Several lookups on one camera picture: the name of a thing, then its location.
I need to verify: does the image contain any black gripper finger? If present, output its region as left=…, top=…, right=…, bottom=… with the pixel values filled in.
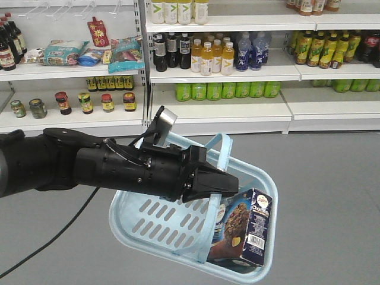
left=182, top=192, right=224, bottom=203
left=194, top=167, right=239, bottom=197

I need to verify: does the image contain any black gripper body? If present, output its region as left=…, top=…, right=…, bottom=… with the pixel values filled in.
left=137, top=142, right=207, bottom=202

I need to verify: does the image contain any light blue plastic basket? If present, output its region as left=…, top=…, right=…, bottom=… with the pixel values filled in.
left=109, top=134, right=278, bottom=284

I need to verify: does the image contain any dark blue Chocofello cookie box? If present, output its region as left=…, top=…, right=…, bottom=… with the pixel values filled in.
left=207, top=188, right=272, bottom=273

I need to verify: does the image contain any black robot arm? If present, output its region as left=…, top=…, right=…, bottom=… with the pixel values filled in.
left=1, top=128, right=239, bottom=202

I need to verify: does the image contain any white store shelving unit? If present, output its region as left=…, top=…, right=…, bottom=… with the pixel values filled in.
left=1, top=1, right=379, bottom=136

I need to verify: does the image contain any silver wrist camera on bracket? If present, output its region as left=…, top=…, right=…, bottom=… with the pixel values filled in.
left=143, top=106, right=177, bottom=146

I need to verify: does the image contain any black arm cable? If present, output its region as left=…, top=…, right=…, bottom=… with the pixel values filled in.
left=0, top=186, right=100, bottom=280

